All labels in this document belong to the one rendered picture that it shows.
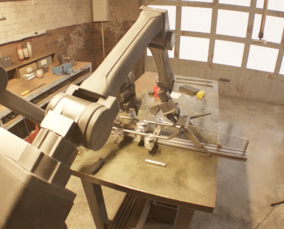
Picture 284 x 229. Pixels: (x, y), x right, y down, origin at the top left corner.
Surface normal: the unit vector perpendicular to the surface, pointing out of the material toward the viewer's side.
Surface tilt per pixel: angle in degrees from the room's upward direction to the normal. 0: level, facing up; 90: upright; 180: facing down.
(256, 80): 90
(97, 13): 90
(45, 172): 56
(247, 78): 90
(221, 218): 0
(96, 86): 27
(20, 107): 77
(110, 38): 90
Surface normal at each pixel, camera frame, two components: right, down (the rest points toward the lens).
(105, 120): 0.92, 0.30
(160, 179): 0.00, -0.87
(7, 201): -0.22, -0.53
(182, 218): -0.33, 0.47
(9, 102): 0.76, 0.10
